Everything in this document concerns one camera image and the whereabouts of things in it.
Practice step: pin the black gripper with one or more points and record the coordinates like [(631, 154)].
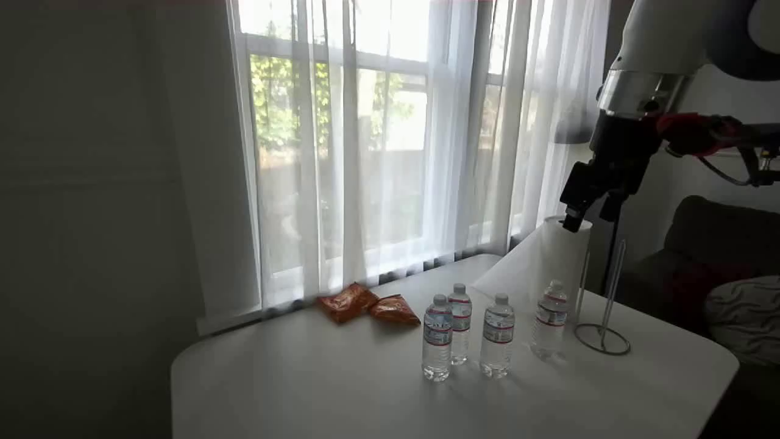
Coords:
[(621, 146)]

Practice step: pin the white paper towel roll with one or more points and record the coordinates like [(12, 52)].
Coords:
[(531, 264)]

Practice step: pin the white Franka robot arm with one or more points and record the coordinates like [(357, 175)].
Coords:
[(672, 32)]

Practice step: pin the dark floor lamp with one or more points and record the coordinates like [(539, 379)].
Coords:
[(574, 135)]

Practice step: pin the clear plastic water bottle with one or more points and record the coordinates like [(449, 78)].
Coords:
[(552, 319), (497, 337), (461, 318), (437, 342)]

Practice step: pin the dark sofa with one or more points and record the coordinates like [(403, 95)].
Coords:
[(715, 235)]

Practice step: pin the dark red cushion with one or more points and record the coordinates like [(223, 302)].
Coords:
[(703, 281)]

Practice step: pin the sheer white curtain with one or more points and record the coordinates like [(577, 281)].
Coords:
[(454, 146)]

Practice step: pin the white pillow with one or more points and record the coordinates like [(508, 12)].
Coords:
[(745, 318)]

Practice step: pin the orange snack bag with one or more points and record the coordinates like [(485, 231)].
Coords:
[(346, 302), (396, 310)]

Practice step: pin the white window frame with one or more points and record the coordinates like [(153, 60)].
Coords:
[(391, 56)]

